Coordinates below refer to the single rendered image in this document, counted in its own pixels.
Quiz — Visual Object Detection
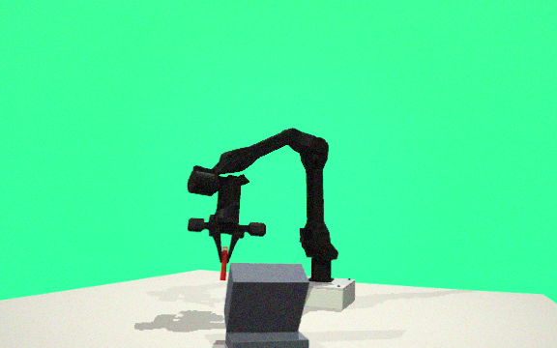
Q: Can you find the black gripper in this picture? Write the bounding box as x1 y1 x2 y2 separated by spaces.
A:
188 197 266 263

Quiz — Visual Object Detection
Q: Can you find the dark red peg with white band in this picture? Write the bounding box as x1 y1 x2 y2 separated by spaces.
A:
220 246 228 280

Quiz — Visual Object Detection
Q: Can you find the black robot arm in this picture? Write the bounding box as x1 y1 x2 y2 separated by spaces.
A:
187 128 339 282

